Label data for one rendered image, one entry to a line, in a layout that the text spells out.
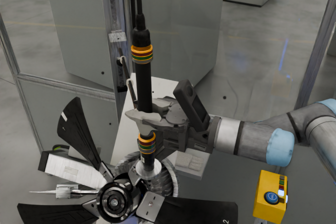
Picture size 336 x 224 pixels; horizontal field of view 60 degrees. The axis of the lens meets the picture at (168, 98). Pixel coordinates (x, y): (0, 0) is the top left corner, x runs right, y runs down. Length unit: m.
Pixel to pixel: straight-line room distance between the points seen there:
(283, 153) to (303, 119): 0.13
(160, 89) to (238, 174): 0.83
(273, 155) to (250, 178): 1.18
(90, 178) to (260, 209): 0.63
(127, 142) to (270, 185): 0.57
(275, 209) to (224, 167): 0.67
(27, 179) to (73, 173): 1.64
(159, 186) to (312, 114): 0.56
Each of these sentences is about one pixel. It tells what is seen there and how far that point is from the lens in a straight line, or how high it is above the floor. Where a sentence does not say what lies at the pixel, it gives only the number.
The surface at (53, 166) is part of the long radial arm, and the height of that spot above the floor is 1.11.
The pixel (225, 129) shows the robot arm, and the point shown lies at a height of 1.57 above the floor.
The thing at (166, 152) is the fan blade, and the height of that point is 1.35.
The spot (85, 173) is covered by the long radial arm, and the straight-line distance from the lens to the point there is 1.15.
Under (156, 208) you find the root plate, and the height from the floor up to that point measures 1.18.
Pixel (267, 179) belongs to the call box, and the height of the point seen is 1.07.
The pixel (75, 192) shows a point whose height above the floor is 1.10.
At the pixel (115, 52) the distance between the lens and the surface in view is 1.23.
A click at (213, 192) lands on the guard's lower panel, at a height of 0.41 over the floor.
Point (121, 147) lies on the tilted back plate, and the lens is 1.20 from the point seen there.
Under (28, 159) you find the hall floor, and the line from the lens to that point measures 2.96.
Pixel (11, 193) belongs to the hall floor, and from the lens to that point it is 2.75.
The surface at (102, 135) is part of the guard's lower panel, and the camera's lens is 1.99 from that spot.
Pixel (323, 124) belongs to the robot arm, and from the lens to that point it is 0.67.
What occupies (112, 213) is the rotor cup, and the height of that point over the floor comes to 1.20.
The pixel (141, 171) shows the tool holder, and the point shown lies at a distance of 0.80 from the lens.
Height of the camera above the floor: 1.97
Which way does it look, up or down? 35 degrees down
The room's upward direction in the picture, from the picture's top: straight up
